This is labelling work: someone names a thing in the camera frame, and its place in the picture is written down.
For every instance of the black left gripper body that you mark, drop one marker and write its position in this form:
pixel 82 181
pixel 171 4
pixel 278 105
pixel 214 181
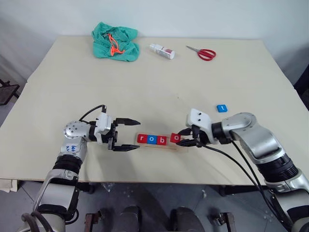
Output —
pixel 113 135

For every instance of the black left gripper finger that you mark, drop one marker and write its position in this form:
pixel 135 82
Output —
pixel 128 122
pixel 125 147

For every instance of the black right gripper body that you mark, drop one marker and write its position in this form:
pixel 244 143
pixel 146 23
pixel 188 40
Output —
pixel 198 137

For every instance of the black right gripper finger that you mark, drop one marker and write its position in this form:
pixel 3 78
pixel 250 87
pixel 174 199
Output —
pixel 187 143
pixel 186 132

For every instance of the red letter tile o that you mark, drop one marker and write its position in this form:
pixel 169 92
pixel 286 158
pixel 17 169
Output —
pixel 175 138

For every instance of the wooden tile rack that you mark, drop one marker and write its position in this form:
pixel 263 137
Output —
pixel 169 148

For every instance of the red letter tile r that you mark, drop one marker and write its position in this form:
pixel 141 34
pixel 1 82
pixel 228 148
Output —
pixel 142 139

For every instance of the red letter tile b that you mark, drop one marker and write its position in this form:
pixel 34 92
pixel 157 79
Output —
pixel 161 140

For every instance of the blue letter tile o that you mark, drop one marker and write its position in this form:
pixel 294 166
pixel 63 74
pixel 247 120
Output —
pixel 151 139

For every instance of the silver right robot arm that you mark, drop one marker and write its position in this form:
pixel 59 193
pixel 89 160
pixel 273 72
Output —
pixel 256 137

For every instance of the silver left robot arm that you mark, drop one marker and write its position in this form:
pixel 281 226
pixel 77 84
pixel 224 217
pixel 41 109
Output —
pixel 72 149

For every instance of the crumpled green cloth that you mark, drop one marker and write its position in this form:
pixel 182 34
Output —
pixel 123 46

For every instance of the white spray bottle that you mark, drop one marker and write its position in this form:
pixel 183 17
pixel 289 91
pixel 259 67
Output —
pixel 163 51

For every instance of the black metal panel stand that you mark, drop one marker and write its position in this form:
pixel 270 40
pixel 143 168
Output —
pixel 7 93

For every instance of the white board under table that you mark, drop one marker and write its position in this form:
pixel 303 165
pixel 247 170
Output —
pixel 8 186

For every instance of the black object beside table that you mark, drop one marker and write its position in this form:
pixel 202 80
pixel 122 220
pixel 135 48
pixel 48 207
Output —
pixel 303 83

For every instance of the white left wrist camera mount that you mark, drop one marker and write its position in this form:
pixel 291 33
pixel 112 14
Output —
pixel 103 124

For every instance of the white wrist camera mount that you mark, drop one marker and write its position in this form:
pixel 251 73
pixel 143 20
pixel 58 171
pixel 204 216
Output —
pixel 199 119
pixel 103 124

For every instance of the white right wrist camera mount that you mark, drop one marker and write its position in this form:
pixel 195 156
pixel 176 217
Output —
pixel 199 119

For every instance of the black table frame bar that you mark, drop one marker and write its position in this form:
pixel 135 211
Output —
pixel 241 190

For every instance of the brown metal bracket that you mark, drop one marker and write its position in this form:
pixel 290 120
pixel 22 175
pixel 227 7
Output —
pixel 223 221
pixel 93 221

